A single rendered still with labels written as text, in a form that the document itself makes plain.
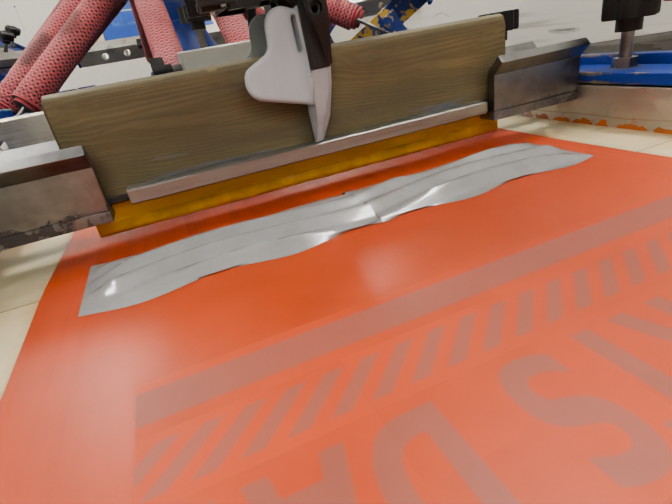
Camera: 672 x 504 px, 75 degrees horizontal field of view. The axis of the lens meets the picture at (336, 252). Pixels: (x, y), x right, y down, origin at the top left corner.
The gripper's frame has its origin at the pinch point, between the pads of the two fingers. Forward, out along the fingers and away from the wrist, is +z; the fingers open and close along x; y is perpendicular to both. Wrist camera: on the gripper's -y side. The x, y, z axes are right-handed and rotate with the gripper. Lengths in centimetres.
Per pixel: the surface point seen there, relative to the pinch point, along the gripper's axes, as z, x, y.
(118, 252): 5.1, 2.8, 16.9
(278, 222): 4.7, 7.2, 6.3
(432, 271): 5.2, 18.3, 1.6
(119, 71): -6, -412, 29
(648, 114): 4.2, 9.7, -24.9
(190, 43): -9, -77, 0
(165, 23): -12, -53, 5
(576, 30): 14, -153, -199
